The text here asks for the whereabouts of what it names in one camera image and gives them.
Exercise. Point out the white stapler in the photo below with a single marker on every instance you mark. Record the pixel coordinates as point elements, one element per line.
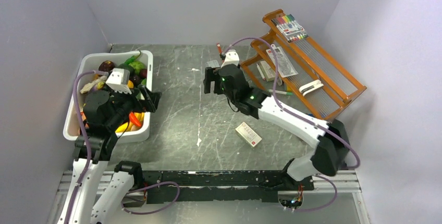
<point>310,87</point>

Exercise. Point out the green avocado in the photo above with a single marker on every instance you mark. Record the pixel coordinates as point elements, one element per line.
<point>127,67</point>

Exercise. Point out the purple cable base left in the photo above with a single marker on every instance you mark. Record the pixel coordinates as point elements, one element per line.
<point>153,198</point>

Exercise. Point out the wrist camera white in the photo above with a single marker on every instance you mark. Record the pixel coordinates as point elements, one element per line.
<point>231,57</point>
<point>118,81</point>

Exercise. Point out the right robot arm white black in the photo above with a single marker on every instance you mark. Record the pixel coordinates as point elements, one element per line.
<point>328,139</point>

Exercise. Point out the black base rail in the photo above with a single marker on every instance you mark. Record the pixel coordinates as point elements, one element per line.
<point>234,185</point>

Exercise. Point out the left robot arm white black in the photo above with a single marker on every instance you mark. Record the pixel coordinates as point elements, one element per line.
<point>89,164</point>

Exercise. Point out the white cardboard box red logo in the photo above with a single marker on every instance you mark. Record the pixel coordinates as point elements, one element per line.
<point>245,132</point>

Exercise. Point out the packaged card on rack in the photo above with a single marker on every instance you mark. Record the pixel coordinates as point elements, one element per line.
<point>285,66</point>

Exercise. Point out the orange wooden rack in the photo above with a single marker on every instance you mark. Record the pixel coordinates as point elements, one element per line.
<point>312,62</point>

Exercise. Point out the yellow banana bunch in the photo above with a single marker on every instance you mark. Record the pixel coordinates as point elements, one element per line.
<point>125,127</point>

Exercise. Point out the dark purple mangosteen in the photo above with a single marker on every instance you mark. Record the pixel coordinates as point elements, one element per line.
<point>107,66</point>

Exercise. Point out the white eraser box on rack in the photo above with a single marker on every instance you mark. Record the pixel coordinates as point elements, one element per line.
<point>266,72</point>

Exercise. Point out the light green bumpy fruit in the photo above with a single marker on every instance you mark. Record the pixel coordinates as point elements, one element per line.
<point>137,66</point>

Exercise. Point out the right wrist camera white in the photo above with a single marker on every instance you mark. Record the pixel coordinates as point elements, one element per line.
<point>231,57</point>

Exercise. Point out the green white marker pen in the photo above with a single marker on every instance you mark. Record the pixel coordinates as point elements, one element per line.
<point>280,92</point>

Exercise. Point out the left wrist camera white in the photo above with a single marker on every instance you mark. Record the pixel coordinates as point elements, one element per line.
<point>118,81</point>

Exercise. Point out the pack of coloured markers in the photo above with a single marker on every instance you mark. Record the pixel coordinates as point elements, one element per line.
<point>290,28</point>

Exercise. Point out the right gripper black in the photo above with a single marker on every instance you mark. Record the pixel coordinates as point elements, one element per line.
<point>211,75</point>

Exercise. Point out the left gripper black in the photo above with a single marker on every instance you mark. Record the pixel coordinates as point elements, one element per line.
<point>140,103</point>

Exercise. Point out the green chili pepper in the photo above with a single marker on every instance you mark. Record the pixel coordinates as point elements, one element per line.
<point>132,58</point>

